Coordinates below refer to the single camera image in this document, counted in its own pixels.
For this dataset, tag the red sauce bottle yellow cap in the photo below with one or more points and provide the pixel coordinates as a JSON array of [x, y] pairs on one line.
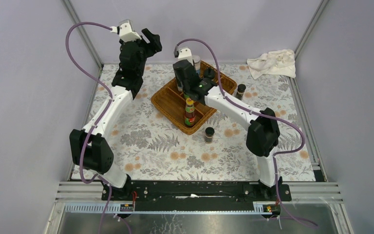
[[189, 112]]

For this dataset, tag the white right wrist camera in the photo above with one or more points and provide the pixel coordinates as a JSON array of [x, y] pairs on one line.
[[183, 54]]

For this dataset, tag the silver lid white grain jar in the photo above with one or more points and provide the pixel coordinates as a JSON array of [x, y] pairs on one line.
[[197, 63]]

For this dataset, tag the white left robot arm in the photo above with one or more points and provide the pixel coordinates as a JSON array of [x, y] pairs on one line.
[[89, 146]]

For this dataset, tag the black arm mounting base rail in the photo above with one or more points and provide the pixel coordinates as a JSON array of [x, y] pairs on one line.
[[196, 196]]

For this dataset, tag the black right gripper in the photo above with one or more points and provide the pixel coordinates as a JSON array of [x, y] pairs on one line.
[[178, 82]]

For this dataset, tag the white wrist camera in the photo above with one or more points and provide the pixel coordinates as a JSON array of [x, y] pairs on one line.
[[125, 31], [183, 54]]

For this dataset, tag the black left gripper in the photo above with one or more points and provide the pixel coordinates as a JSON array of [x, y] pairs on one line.
[[146, 42]]

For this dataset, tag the brown wicker divided basket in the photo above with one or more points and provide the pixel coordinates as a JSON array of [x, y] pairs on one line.
[[170, 102]]

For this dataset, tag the white bottle black cap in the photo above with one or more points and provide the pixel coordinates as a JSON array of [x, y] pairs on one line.
[[209, 73]]

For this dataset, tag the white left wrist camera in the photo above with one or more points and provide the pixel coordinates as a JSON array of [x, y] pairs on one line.
[[125, 31]]

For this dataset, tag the white crumpled cloth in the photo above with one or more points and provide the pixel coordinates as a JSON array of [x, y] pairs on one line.
[[280, 62]]

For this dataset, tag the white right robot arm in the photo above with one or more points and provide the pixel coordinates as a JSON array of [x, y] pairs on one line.
[[261, 125]]

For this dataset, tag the floral patterned table mat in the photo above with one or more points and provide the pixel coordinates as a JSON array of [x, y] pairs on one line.
[[147, 145]]

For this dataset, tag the small dark pepper jar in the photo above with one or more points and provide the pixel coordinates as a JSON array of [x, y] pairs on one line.
[[240, 91]]

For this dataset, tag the small pepper jar black cap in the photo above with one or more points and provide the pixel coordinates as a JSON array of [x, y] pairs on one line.
[[209, 134]]

